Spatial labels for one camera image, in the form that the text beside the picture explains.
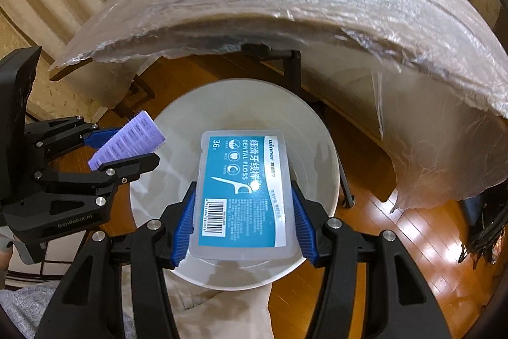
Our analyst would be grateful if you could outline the person left hand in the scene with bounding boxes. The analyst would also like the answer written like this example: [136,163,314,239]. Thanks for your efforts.
[0,236,14,290]

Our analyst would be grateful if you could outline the purple white hair roller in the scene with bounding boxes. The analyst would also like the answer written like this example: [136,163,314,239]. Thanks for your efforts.
[85,111,165,170]

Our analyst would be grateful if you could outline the clear plastic table cover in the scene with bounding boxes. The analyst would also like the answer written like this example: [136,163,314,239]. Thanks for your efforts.
[53,0,507,209]

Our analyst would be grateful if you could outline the clear dental floss box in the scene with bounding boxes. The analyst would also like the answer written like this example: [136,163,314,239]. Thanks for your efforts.
[190,130,297,261]

